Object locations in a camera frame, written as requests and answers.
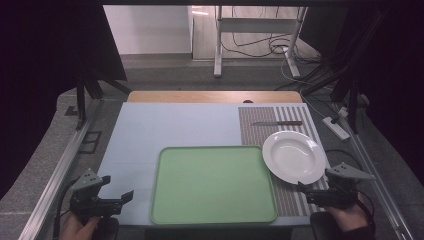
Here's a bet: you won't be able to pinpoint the black curtain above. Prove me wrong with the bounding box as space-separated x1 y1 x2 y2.
0 0 128 201
299 5 424 188

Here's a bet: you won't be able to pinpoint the light blue table mat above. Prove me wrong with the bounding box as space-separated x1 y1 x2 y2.
97 102 332 228

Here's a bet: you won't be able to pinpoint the black stand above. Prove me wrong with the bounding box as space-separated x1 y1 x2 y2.
74 74 132 132
299 63 369 135

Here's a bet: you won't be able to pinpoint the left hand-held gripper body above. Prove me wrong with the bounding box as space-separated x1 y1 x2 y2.
69 168 125 220

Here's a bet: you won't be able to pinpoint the green tray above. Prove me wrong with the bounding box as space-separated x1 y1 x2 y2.
149 145 279 226

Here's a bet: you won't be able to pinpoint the person's right hand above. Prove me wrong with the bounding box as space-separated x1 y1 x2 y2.
324 193 370 232

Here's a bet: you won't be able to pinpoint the striped placemat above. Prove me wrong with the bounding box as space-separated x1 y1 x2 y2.
237 105 332 218

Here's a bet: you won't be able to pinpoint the aluminium rail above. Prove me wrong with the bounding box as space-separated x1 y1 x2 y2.
17 99 104 240
334 106 416 240

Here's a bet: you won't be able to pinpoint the white metal desk frame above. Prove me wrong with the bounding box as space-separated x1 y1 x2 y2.
213 5 310 80

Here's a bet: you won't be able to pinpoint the white power strip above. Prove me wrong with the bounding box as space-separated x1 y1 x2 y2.
321 116 351 141

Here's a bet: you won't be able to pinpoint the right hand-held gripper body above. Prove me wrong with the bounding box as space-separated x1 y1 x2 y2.
305 162 377 210

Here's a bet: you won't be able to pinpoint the black floor cables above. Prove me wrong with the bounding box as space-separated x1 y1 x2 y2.
221 5 323 92

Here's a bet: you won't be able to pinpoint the white plate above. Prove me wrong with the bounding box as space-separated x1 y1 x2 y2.
261 130 327 186

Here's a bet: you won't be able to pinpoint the wooden-handled knife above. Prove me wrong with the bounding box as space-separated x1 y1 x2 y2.
251 120 304 127

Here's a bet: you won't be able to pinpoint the person's left hand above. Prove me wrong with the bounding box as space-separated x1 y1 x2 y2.
59 213 102 240

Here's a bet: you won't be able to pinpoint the wooden table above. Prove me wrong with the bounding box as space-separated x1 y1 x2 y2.
126 90 304 104

